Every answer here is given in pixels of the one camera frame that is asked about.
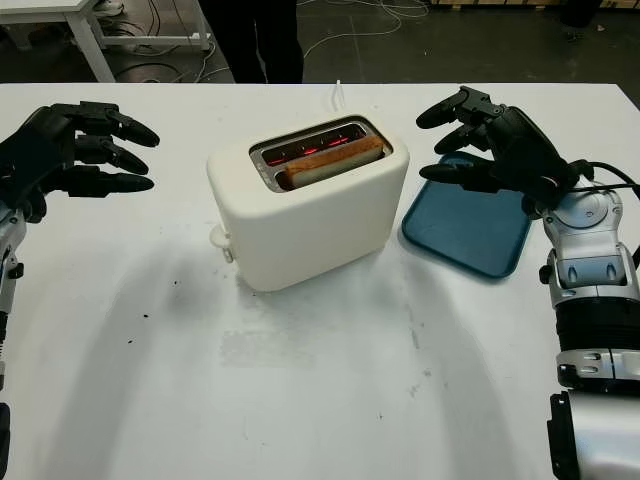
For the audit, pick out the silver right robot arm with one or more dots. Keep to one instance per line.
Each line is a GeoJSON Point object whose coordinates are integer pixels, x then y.
{"type": "Point", "coordinates": [590, 265]}

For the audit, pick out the slice of toast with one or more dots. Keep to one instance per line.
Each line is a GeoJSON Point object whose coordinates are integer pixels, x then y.
{"type": "Point", "coordinates": [330, 162]}

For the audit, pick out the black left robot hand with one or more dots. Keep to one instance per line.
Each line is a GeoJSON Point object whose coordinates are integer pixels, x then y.
{"type": "Point", "coordinates": [50, 135]}

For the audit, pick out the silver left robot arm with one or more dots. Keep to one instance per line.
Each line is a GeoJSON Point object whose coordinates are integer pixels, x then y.
{"type": "Point", "coordinates": [7, 250]}

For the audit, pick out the cream two-slot toaster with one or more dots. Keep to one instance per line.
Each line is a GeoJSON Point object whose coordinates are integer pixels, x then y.
{"type": "Point", "coordinates": [300, 235]}

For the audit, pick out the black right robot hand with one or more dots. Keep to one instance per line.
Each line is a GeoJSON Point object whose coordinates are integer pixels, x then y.
{"type": "Point", "coordinates": [522, 137]}

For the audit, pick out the blue plastic tray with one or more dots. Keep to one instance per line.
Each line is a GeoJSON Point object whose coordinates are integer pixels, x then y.
{"type": "Point", "coordinates": [460, 230]}

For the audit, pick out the person in black trousers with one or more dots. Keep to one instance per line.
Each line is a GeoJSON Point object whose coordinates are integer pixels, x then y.
{"type": "Point", "coordinates": [270, 45]}

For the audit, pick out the white desk frame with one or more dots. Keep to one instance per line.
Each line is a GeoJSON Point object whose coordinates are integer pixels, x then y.
{"type": "Point", "coordinates": [91, 45]}

